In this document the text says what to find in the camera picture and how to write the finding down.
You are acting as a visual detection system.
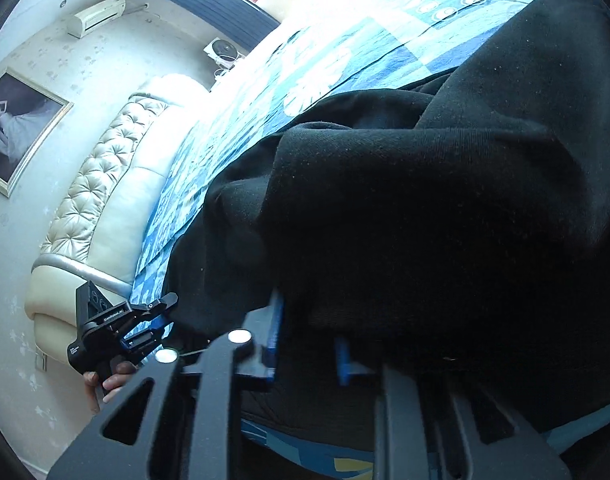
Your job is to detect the black pants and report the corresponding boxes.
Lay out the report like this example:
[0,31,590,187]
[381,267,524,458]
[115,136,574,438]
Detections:
[164,0,610,450]

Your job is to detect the person's left hand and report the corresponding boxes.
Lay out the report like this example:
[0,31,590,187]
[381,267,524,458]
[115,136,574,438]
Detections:
[82,361,138,414]

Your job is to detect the cream tufted leather headboard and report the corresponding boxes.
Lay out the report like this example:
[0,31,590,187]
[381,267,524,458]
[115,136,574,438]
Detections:
[25,74,209,363]

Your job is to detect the framed wedding photo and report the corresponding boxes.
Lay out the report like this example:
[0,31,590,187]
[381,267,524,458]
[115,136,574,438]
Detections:
[0,66,73,198]

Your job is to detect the small white desk fan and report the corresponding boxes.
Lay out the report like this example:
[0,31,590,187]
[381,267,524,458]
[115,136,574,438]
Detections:
[203,38,244,70]

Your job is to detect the blue patterned bed sheet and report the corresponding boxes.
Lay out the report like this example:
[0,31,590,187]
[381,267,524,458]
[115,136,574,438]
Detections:
[129,0,571,356]

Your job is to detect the white wall air conditioner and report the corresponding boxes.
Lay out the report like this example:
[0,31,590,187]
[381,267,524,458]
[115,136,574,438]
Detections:
[66,0,126,39]

